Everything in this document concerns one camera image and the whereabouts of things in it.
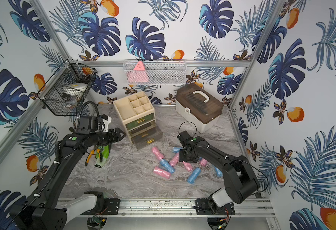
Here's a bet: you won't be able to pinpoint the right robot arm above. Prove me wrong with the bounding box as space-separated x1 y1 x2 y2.
177 131 260 209

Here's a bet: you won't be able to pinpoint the pink bag roll five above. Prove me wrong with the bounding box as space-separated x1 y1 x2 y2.
200 158 208 167

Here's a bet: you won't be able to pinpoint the beige drawer organizer cabinet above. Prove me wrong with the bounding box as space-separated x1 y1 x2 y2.
113 91 156 143

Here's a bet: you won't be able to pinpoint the pink bag roll four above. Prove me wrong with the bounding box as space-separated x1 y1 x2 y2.
153 167 171 179

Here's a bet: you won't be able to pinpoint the blue bag roll five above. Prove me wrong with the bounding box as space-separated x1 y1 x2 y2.
215 167 223 178

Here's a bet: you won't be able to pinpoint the blue bag roll two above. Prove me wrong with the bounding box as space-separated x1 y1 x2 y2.
187 167 201 185

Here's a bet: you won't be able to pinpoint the pink bag roll two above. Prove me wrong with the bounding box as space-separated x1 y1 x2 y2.
169 153 179 167

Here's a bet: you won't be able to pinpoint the pink bag roll one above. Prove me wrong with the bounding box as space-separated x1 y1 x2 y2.
151 146 164 161

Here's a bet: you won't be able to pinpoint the green black work glove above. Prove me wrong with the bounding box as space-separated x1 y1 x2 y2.
94 145 111 168

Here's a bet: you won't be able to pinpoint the blue bag roll one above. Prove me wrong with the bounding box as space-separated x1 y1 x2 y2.
159 159 175 173

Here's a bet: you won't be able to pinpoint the black wire wall basket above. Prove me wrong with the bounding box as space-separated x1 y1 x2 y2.
36 59 98 116

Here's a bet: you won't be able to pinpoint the pink bag roll three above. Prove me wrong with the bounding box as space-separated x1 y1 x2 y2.
183 162 193 172

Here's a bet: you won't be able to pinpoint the white mesh wall basket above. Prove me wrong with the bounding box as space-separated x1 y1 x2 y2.
123 59 187 85

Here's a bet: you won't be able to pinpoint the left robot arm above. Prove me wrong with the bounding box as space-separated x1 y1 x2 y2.
9 115 126 230

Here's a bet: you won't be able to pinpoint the pink triangle item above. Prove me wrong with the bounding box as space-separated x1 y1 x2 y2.
127 61 149 84

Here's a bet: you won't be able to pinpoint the yellow handled pliers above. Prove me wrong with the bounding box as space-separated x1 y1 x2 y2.
85 149 100 166

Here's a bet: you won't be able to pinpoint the blue bag roll three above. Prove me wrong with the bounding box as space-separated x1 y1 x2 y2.
172 147 182 153

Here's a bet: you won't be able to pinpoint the brown lid storage box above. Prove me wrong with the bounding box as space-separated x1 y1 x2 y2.
176 83 224 133

